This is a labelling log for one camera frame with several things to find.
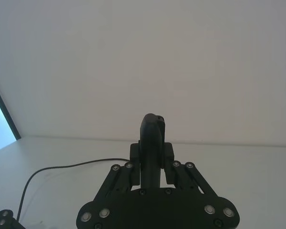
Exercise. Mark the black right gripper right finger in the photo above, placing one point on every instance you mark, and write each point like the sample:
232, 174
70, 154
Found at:
193, 181

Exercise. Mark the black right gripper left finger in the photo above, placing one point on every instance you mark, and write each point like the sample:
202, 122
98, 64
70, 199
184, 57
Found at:
121, 176

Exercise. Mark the white table cloth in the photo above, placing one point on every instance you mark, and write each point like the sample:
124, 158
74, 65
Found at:
240, 171

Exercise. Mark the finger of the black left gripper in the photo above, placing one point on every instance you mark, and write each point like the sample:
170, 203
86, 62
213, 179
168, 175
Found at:
4, 220

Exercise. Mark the black power plug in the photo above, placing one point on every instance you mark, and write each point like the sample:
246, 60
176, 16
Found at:
150, 143

